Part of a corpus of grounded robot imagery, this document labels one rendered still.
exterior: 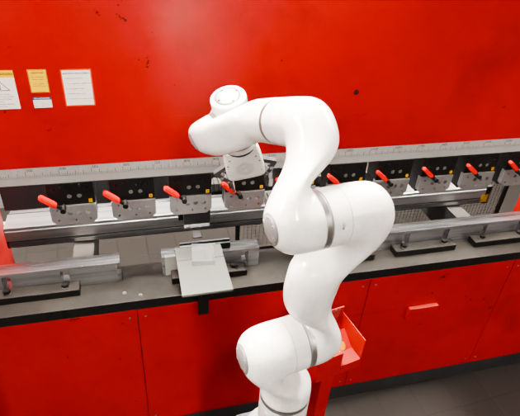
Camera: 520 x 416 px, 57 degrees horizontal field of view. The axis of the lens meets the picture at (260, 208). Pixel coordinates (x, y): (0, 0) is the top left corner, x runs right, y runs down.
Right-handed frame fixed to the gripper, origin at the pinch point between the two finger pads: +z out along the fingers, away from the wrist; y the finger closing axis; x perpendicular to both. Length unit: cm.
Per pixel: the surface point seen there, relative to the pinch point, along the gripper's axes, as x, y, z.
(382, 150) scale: 34, 50, 37
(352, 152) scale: 33, 38, 34
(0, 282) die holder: 12, -97, 41
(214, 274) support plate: 3, -21, 50
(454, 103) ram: 41, 79, 28
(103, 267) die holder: 14, -62, 49
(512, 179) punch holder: 32, 109, 71
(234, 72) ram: 39.6, 1.8, -7.4
